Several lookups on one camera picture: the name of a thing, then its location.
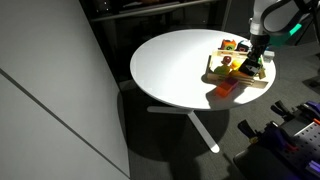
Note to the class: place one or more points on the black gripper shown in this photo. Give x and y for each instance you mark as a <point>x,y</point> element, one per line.
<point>259,45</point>

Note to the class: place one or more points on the black white checkered block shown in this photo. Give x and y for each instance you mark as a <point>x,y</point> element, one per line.
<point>249,68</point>

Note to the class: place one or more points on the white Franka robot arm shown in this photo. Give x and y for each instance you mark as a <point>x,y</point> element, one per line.
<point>266,15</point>

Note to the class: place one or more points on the yellow wedge block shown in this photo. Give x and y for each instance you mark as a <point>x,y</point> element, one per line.
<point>262,74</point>

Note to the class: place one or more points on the black white triangle pattern block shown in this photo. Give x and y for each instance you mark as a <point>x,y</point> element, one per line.
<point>243,46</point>

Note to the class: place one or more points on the yellow round block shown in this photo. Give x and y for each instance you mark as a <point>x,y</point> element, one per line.
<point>236,64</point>

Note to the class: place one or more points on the dark red round block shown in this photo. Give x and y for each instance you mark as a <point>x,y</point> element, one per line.
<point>226,60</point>

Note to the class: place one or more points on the orange block with number nine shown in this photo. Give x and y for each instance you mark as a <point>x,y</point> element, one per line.
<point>228,45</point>

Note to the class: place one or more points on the magenta block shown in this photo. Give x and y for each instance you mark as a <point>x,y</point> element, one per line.
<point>231,82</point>

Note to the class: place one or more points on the green triangle block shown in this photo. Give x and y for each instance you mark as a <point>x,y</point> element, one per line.
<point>222,70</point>

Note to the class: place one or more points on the plain orange block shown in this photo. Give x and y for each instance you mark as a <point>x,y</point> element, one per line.
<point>223,90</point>

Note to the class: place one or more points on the wooden tray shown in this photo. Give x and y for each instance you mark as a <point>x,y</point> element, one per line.
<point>213,75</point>

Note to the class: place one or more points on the white table base legs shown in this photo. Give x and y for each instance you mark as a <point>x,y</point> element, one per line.
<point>200,128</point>

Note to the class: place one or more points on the perforated metal breadboard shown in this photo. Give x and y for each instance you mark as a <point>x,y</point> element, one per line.
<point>308,138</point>

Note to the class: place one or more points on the black cart table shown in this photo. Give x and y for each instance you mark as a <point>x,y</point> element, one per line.
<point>260,165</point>

